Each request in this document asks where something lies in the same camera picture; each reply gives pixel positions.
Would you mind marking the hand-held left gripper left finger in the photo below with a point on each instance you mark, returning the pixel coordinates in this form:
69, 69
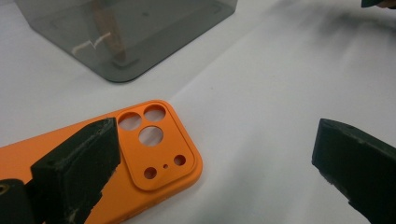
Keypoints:
71, 174

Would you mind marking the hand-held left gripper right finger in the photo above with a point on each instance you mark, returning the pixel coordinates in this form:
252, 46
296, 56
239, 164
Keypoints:
358, 161

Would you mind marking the orange phone case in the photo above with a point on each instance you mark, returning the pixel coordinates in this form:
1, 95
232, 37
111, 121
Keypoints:
134, 193

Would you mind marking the grey transparent plastic box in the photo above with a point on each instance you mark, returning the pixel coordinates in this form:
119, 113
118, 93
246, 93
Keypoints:
155, 37

